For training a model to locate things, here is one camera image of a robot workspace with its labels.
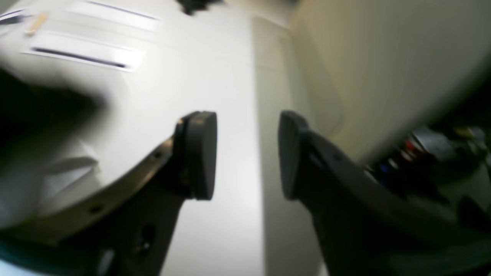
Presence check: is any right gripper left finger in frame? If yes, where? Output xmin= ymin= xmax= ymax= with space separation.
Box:
xmin=1 ymin=112 xmax=217 ymax=276

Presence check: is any white label strip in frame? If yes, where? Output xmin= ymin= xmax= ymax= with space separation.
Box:
xmin=23 ymin=31 xmax=145 ymax=72

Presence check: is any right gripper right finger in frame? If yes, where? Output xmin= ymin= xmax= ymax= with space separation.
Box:
xmin=278 ymin=110 xmax=490 ymax=276

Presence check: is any white t-shirt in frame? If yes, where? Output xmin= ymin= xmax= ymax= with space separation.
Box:
xmin=1 ymin=68 xmax=107 ymax=230

